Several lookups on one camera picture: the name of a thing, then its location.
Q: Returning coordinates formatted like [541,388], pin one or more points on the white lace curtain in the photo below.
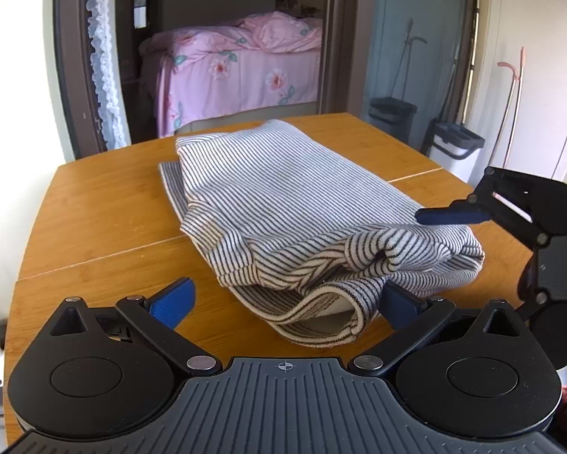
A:
[106,56]

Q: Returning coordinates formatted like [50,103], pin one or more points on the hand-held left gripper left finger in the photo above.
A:
[172,302]

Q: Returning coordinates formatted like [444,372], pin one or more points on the striped long-sleeve shirt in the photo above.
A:
[288,198]

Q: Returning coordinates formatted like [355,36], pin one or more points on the dark brown door frame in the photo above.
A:
[70,56]

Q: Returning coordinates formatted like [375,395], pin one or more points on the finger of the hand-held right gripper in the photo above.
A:
[449,216]
[532,300]

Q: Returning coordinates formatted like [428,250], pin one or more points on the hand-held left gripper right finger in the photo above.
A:
[402,307]

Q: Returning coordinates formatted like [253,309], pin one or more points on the pink floral quilt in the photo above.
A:
[283,33]

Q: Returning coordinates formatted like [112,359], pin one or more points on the bed with pink floral sheet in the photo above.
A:
[226,80]

